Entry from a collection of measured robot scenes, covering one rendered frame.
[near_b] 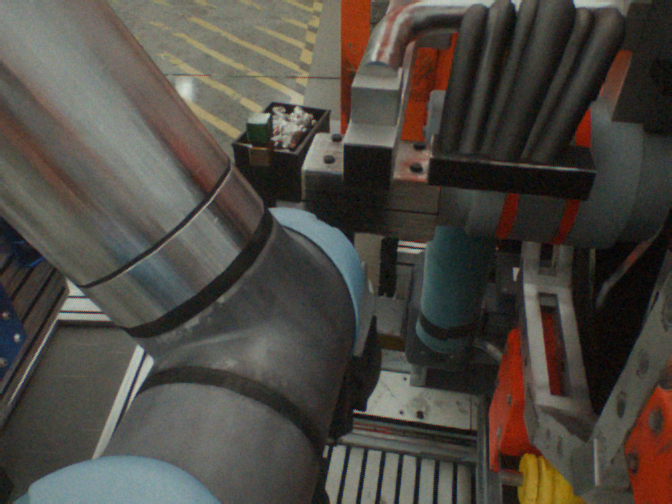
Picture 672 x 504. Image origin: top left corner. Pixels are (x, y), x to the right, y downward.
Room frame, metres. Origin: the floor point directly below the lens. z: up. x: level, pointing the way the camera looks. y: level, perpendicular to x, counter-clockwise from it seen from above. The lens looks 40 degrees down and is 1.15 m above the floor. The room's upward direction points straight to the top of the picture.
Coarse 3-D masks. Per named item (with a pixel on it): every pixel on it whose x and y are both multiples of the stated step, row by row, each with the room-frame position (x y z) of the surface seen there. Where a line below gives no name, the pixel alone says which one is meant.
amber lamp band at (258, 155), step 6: (270, 144) 0.95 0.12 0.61; (252, 150) 0.93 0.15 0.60; (258, 150) 0.93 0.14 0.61; (264, 150) 0.93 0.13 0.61; (270, 150) 0.94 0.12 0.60; (252, 156) 0.93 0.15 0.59; (258, 156) 0.93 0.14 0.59; (264, 156) 0.93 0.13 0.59; (270, 156) 0.93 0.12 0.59; (252, 162) 0.93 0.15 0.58; (258, 162) 0.93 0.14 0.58; (264, 162) 0.93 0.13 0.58; (270, 162) 0.93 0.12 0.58
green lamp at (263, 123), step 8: (248, 120) 0.94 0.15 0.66; (256, 120) 0.94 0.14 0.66; (264, 120) 0.94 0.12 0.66; (272, 120) 0.96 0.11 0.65; (248, 128) 0.93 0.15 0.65; (256, 128) 0.93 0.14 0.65; (264, 128) 0.93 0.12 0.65; (272, 128) 0.96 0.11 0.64; (248, 136) 0.94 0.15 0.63; (256, 136) 0.93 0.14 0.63; (264, 136) 0.93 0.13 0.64
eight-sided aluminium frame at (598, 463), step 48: (528, 288) 0.56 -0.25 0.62; (528, 336) 0.48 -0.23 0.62; (576, 336) 0.48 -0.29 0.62; (528, 384) 0.42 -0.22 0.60; (576, 384) 0.41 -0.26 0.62; (624, 384) 0.24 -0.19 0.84; (528, 432) 0.36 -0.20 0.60; (576, 432) 0.28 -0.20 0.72; (624, 432) 0.21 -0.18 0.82; (576, 480) 0.23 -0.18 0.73; (624, 480) 0.21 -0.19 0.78
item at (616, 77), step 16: (656, 0) 0.45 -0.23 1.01; (656, 16) 0.45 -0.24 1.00; (656, 32) 0.45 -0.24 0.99; (640, 48) 0.45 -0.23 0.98; (656, 48) 0.45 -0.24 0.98; (624, 64) 0.46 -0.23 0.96; (640, 64) 0.45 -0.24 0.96; (608, 80) 0.49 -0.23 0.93; (624, 80) 0.45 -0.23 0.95; (640, 80) 0.45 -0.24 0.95; (608, 96) 0.47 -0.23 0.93; (624, 96) 0.45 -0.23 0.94; (640, 96) 0.45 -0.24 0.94; (656, 96) 0.45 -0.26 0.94; (624, 112) 0.45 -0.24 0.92; (640, 112) 0.45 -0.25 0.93; (656, 112) 0.44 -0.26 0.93; (656, 128) 0.44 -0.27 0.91
